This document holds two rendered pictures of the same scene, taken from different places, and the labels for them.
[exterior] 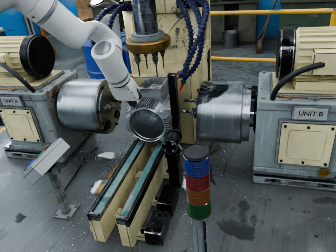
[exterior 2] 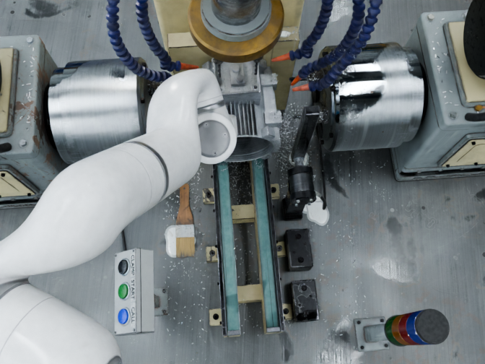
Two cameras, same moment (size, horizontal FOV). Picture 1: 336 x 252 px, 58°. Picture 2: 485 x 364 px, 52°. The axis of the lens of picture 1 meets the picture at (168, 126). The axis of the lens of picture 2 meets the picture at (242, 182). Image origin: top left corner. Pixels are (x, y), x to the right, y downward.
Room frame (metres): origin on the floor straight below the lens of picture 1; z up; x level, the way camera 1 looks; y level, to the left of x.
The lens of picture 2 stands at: (0.67, 0.27, 2.12)
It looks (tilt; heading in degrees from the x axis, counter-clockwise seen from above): 71 degrees down; 335
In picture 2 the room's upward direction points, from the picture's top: 2 degrees clockwise
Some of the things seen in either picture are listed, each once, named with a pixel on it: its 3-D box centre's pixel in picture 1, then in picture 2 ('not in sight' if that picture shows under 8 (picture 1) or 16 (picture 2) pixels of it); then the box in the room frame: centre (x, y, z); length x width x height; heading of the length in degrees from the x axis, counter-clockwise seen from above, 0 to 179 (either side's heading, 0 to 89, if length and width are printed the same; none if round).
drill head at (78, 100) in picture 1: (81, 105); (88, 115); (1.29, 0.39, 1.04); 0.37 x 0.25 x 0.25; 72
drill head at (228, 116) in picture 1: (231, 112); (374, 97); (1.08, -0.26, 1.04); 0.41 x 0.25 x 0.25; 72
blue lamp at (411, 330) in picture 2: (196, 162); (426, 326); (0.57, -0.06, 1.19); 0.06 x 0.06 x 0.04
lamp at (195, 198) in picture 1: (198, 191); (410, 328); (0.57, -0.06, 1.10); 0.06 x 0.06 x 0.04
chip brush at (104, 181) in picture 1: (110, 178); (185, 219); (1.03, 0.27, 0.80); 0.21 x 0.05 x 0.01; 160
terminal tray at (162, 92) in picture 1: (154, 91); (236, 77); (1.22, 0.04, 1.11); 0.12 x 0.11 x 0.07; 162
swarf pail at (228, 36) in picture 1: (230, 39); not in sight; (5.52, -1.30, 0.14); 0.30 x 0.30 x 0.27
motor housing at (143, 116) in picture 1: (154, 114); (237, 112); (1.18, 0.06, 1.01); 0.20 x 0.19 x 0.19; 162
